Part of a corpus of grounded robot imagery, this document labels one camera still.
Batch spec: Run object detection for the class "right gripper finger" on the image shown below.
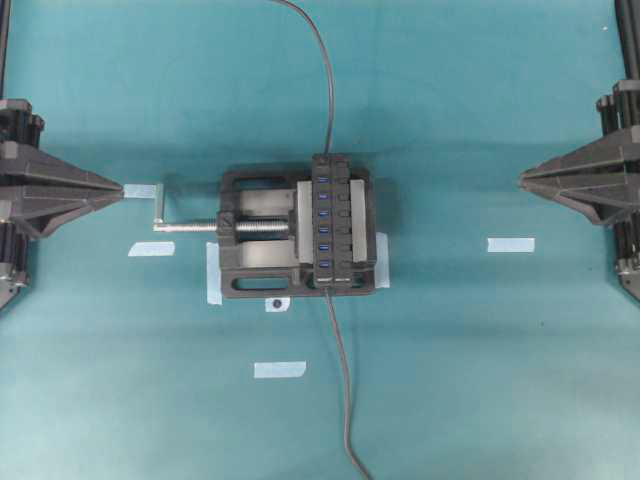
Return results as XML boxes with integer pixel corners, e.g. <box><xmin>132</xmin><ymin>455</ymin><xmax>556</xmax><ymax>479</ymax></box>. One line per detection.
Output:
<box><xmin>519</xmin><ymin>132</ymin><xmax>639</xmax><ymax>186</ymax></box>
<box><xmin>519</xmin><ymin>177</ymin><xmax>639</xmax><ymax>224</ymax></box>

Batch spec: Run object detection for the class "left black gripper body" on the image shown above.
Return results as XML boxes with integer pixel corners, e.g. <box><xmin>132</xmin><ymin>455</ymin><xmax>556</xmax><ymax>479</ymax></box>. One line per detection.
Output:
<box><xmin>1</xmin><ymin>99</ymin><xmax>44</xmax><ymax>300</ymax></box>

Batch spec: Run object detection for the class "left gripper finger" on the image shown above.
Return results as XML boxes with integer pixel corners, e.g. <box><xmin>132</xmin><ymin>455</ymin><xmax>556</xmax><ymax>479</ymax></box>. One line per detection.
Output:
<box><xmin>1</xmin><ymin>187</ymin><xmax>124</xmax><ymax>238</ymax></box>
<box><xmin>1</xmin><ymin>141</ymin><xmax>123</xmax><ymax>192</ymax></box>

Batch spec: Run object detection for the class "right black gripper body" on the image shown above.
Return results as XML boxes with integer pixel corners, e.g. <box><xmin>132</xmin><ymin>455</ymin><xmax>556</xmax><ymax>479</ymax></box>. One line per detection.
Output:
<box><xmin>596</xmin><ymin>79</ymin><xmax>639</xmax><ymax>299</ymax></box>

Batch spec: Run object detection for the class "black USB cable with plug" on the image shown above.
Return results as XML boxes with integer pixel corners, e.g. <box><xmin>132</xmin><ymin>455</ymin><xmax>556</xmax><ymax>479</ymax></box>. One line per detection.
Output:
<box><xmin>273</xmin><ymin>0</ymin><xmax>337</xmax><ymax>157</ymax></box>

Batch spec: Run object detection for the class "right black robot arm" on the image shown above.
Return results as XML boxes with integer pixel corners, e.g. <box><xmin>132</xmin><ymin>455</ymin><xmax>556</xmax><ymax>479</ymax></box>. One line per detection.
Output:
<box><xmin>519</xmin><ymin>1</ymin><xmax>639</xmax><ymax>299</ymax></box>

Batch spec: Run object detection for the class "black multiport USB hub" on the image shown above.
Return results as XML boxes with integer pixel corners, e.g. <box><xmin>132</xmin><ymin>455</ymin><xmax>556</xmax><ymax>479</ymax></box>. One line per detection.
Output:
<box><xmin>311</xmin><ymin>154</ymin><xmax>353</xmax><ymax>289</ymax></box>

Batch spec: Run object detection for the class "blue tape near crank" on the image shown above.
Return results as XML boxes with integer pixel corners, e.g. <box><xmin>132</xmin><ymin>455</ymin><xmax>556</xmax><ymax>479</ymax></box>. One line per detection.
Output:
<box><xmin>123</xmin><ymin>184</ymin><xmax>156</xmax><ymax>199</ymax></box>

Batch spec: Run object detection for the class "blue tape right strip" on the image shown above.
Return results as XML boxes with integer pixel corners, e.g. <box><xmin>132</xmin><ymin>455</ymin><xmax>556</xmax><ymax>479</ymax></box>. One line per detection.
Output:
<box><xmin>487</xmin><ymin>237</ymin><xmax>536</xmax><ymax>253</ymax></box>

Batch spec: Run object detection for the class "blue tape strip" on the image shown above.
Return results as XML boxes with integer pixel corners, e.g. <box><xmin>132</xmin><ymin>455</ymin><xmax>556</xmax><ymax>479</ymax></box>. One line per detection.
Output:
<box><xmin>128</xmin><ymin>241</ymin><xmax>175</xmax><ymax>257</ymax></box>
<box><xmin>487</xmin><ymin>237</ymin><xmax>536</xmax><ymax>253</ymax></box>
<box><xmin>254</xmin><ymin>361</ymin><xmax>307</xmax><ymax>379</ymax></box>

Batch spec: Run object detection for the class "blue tape left strip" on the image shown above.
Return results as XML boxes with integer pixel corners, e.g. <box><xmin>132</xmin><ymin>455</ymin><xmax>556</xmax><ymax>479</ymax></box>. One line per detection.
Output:
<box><xmin>128</xmin><ymin>241</ymin><xmax>175</xmax><ymax>257</ymax></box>

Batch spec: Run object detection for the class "blue tape under vise left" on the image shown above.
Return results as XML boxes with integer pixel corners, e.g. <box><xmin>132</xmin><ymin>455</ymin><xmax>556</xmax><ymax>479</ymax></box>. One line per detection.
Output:
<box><xmin>206</xmin><ymin>242</ymin><xmax>223</xmax><ymax>306</ymax></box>

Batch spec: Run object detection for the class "blue tape under vise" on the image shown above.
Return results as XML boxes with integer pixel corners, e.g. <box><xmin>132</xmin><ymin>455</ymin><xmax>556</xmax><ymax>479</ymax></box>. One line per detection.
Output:
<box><xmin>374</xmin><ymin>232</ymin><xmax>391</xmax><ymax>289</ymax></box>
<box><xmin>206</xmin><ymin>242</ymin><xmax>223</xmax><ymax>306</ymax></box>

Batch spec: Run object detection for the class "blue tape under vise right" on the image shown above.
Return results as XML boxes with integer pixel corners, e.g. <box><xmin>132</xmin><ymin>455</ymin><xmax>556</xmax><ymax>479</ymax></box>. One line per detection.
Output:
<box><xmin>374</xmin><ymin>232</ymin><xmax>391</xmax><ymax>289</ymax></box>

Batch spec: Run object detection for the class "tape patch with black dot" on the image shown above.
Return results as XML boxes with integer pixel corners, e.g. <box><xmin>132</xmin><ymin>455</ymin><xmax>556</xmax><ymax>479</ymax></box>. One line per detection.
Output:
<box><xmin>265</xmin><ymin>297</ymin><xmax>291</xmax><ymax>313</ymax></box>

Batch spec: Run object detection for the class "black bench vise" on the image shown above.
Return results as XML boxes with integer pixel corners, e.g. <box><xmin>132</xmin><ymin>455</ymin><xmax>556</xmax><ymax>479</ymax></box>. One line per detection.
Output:
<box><xmin>215</xmin><ymin>164</ymin><xmax>377</xmax><ymax>299</ymax></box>

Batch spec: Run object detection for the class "blue tape bottom strip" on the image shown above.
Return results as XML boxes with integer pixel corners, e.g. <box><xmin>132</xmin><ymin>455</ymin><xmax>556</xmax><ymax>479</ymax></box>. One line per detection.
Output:
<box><xmin>254</xmin><ymin>361</ymin><xmax>307</xmax><ymax>379</ymax></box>

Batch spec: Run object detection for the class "silver vise crank handle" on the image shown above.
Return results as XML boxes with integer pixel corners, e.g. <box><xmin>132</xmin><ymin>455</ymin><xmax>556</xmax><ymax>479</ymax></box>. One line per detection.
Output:
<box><xmin>152</xmin><ymin>183</ymin><xmax>217</xmax><ymax>233</ymax></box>

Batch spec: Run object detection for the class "grey hub power cable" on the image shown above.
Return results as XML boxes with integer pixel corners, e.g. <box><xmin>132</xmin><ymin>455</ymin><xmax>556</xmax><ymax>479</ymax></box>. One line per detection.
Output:
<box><xmin>322</xmin><ymin>288</ymin><xmax>375</xmax><ymax>480</ymax></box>

